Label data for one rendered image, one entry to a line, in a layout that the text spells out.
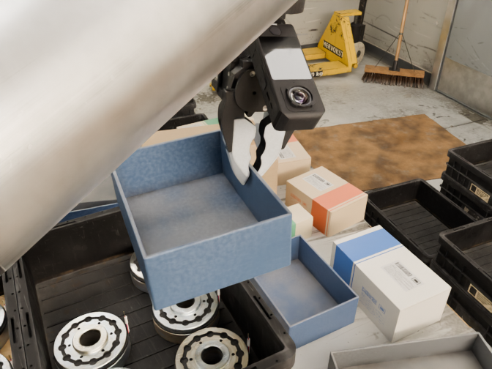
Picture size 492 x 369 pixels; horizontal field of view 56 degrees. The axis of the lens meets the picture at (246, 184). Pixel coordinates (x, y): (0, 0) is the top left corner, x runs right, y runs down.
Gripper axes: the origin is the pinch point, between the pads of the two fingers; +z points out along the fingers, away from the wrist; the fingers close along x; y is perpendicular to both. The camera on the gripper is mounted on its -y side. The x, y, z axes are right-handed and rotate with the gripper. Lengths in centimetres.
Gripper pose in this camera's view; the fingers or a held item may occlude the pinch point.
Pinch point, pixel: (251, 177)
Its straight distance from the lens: 54.4
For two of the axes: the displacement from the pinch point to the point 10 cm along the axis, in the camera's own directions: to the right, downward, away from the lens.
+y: -3.5, -5.2, 7.8
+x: -9.3, 0.8, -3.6
